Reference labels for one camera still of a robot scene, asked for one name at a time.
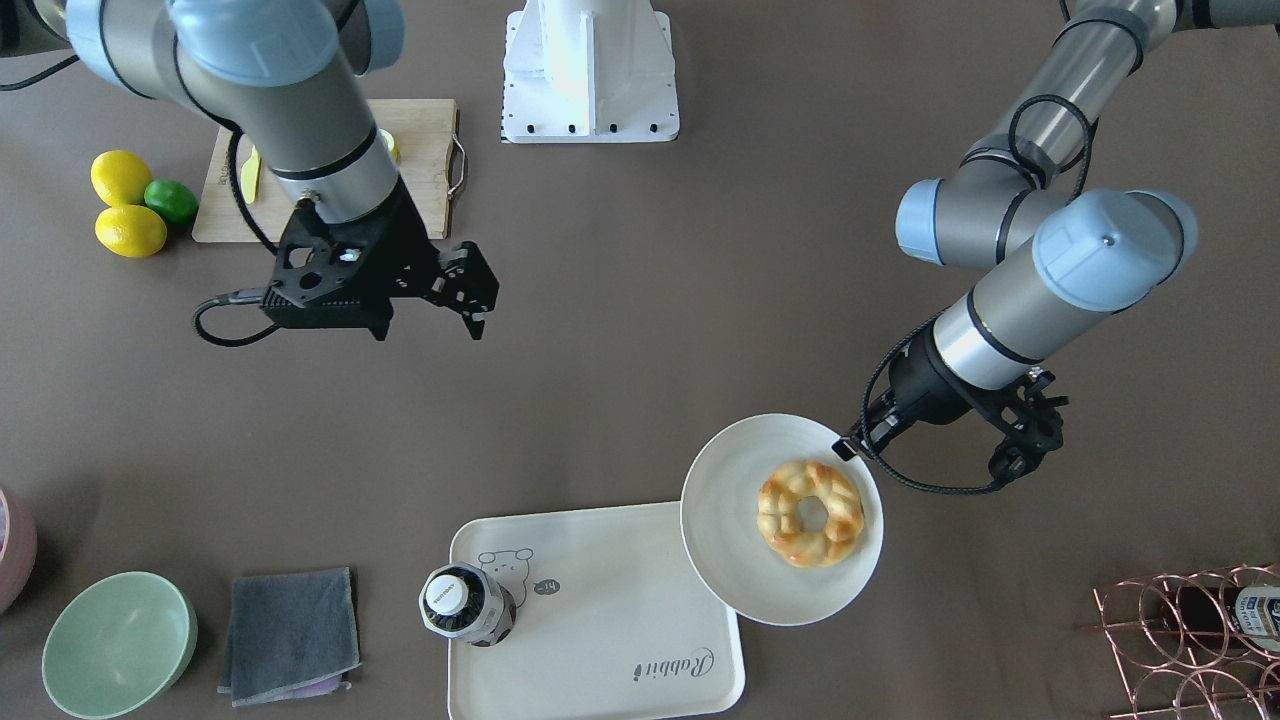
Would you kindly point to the copper wire bottle rack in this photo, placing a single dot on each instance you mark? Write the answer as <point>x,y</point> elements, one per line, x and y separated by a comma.
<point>1178,650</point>

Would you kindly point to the mint green bowl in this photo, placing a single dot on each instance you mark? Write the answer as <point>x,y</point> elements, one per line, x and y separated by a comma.
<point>118,645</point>

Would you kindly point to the green lime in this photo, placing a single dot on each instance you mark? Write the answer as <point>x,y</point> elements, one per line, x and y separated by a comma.
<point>172,200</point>

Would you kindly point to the pink bowl with ice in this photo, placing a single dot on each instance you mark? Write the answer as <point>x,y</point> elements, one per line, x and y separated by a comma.
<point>20,544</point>

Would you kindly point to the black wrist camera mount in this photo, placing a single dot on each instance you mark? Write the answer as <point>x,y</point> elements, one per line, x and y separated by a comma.
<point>346,275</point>

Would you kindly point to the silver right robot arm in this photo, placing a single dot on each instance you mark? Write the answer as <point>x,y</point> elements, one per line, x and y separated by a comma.
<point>284,74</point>

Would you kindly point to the white round plate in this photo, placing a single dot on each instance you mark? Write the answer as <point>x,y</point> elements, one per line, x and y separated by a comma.
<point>718,508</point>

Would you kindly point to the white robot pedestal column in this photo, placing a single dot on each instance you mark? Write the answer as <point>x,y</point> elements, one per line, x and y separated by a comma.
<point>589,72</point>

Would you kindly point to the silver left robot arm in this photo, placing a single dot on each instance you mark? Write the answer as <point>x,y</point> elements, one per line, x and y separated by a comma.
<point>1054,264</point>

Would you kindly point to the white rabbit tray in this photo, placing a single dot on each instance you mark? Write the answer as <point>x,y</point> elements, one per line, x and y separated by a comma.
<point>612,622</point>

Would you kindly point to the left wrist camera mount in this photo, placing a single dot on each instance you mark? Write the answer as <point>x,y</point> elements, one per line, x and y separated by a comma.
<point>1030,421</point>

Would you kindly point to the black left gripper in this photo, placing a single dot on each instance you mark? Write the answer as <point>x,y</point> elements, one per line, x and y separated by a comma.
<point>916,383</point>

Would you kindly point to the tea bottle in rack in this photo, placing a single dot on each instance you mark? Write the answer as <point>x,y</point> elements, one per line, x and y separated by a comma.
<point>1240,612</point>

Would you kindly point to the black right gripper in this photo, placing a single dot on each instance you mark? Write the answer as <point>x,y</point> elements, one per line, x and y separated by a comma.
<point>408,238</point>

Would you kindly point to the yellow lemon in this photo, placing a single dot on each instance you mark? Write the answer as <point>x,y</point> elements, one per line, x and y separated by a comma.
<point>131,231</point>
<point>120,178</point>

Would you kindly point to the dark tea bottle on tray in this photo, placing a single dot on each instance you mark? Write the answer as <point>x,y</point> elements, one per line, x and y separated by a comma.
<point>465,604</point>

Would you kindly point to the grey folded cloth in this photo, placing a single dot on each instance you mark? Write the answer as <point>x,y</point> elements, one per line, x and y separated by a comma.
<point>290,636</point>

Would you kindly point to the twisted glazed donut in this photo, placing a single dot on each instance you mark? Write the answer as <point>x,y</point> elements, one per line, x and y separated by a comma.
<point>809,514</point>

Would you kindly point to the yellow plastic knife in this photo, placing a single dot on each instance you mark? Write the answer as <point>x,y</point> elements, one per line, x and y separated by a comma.
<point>249,176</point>

